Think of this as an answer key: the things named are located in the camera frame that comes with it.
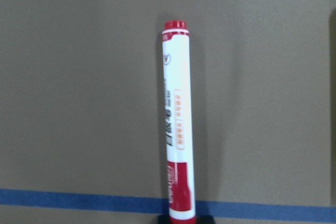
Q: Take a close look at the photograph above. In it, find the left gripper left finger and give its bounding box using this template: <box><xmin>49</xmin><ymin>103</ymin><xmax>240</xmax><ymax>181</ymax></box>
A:
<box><xmin>156</xmin><ymin>215</ymin><xmax>170</xmax><ymax>224</ymax></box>

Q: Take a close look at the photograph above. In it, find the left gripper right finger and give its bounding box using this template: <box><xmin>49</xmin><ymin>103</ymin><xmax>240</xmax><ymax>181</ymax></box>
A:
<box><xmin>196</xmin><ymin>215</ymin><xmax>215</xmax><ymax>224</ymax></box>

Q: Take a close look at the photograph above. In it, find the red white marker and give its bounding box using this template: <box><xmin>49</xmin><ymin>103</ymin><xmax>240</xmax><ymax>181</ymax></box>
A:
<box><xmin>162</xmin><ymin>20</ymin><xmax>196</xmax><ymax>223</ymax></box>

